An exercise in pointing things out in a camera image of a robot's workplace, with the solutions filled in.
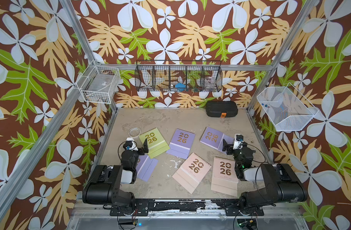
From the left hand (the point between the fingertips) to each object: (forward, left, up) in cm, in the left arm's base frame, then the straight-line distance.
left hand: (139, 137), depth 88 cm
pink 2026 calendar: (-17, -34, -10) cm, 39 cm away
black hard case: (+35, -63, -11) cm, 73 cm away
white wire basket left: (+25, +25, +23) cm, 42 cm away
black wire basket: (+39, -25, +19) cm, 50 cm away
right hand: (+1, -59, -2) cm, 59 cm away
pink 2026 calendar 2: (-20, -53, -11) cm, 57 cm away
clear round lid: (+12, +7, -12) cm, 19 cm away
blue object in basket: (+30, -26, +17) cm, 43 cm away
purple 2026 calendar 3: (-15, -4, -12) cm, 19 cm away
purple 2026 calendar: (+2, -27, -11) cm, 29 cm away
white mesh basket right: (+9, -87, +15) cm, 89 cm away
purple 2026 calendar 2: (+6, -51, -11) cm, 53 cm away
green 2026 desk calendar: (+2, -10, -11) cm, 15 cm away
